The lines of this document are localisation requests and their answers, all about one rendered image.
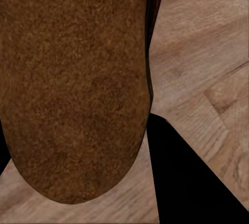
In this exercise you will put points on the sandal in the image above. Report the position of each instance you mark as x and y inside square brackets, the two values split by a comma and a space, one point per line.
[75, 91]

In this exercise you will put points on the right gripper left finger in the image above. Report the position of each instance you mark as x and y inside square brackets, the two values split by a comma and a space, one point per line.
[4, 153]

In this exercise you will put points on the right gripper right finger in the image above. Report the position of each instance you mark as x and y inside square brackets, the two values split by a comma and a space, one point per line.
[187, 190]

